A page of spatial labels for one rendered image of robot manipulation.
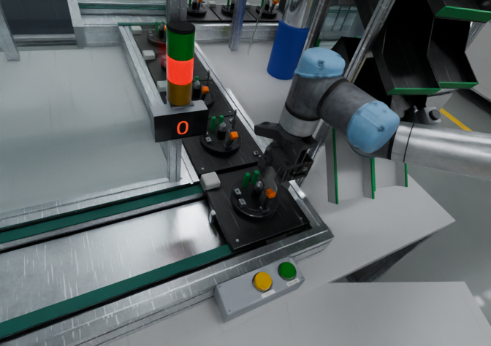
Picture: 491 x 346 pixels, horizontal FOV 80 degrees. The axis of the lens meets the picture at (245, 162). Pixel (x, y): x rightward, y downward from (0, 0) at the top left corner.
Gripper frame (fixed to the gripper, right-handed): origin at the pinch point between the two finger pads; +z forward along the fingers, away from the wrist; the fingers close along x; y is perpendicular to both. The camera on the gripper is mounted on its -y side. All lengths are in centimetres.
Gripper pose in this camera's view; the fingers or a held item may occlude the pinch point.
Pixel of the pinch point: (268, 182)
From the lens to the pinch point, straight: 75.0
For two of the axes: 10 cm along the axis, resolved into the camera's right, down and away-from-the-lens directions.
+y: 4.3, 7.0, -5.7
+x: 8.8, -2.0, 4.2
